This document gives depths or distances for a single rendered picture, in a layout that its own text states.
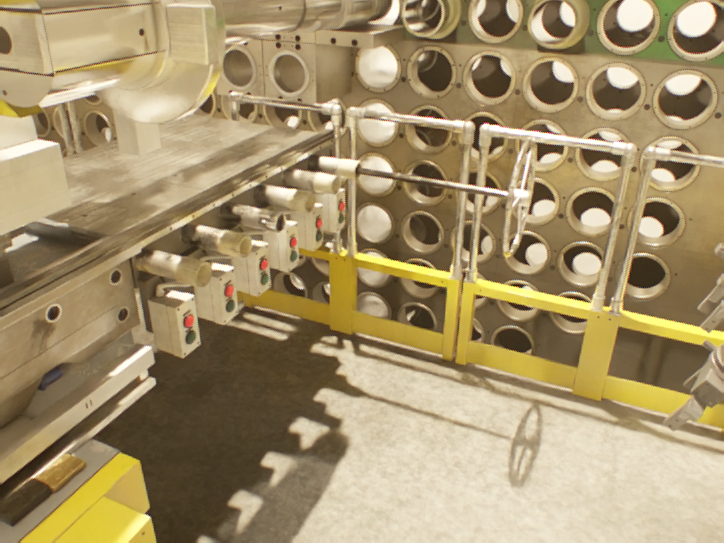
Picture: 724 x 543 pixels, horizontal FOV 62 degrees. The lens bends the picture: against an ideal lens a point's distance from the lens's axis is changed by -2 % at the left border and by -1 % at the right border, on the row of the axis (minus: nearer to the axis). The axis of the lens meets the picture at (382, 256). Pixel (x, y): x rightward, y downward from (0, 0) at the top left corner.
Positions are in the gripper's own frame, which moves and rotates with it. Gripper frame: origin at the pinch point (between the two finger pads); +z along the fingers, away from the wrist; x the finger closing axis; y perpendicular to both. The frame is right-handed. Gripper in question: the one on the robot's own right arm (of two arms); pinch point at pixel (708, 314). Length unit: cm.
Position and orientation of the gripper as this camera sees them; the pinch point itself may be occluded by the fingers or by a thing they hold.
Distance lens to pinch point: 179.9
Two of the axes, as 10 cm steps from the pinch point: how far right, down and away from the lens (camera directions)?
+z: -4.4, 7.8, 4.5
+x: 4.0, -2.8, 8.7
